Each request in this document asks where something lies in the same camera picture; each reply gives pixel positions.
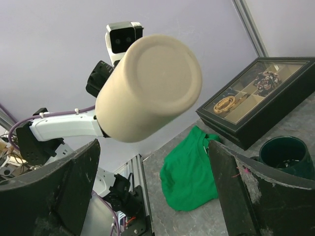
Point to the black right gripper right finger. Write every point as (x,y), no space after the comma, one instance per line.
(257,200)

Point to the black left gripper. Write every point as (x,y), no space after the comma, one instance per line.
(98,78)

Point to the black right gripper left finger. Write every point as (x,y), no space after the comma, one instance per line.
(52,200)

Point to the beige tall cup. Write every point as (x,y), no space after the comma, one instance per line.
(158,79)

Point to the dark green mug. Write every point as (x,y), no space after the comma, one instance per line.
(287,154)

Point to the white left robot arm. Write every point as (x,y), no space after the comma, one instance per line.
(41,139)

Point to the green cloth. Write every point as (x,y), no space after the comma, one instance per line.
(186,176)

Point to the black framed wooden box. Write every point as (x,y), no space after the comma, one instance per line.
(258,98)

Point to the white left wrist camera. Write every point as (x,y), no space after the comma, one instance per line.
(119,37)

